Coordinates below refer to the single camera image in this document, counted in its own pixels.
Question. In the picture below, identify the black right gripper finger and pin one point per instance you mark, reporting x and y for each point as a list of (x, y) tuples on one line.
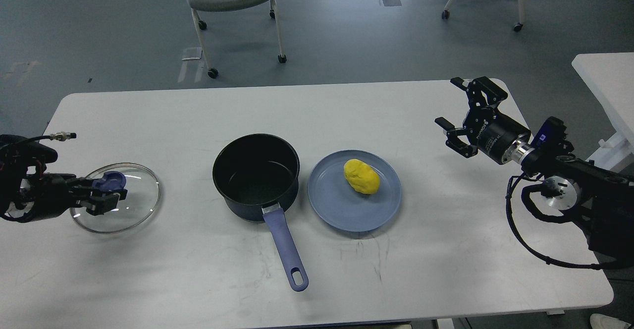
[(453, 140), (481, 92)]

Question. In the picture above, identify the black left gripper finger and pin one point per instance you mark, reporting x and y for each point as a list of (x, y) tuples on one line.
[(107, 182), (101, 203)]

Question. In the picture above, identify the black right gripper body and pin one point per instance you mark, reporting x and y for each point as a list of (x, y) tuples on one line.
[(494, 133)]

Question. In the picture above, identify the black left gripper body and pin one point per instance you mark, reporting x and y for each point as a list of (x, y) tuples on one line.
[(53, 194)]

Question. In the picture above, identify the glass pot lid blue knob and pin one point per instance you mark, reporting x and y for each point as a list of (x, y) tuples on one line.
[(143, 198)]

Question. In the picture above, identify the yellow potato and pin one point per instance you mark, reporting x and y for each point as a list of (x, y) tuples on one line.
[(361, 176)]

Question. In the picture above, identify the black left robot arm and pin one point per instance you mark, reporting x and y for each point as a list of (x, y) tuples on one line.
[(29, 193)]

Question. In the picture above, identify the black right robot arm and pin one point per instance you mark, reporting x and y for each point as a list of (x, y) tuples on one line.
[(562, 188)]

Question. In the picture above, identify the white side table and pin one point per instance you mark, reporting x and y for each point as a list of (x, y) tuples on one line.
[(610, 77)]

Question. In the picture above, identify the blue plate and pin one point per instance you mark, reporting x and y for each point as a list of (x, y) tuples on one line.
[(338, 204)]

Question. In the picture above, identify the dark blue saucepan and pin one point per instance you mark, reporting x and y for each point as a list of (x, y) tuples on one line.
[(258, 177)]

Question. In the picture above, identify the white object at bottom edge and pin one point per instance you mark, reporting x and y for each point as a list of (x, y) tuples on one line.
[(597, 321)]

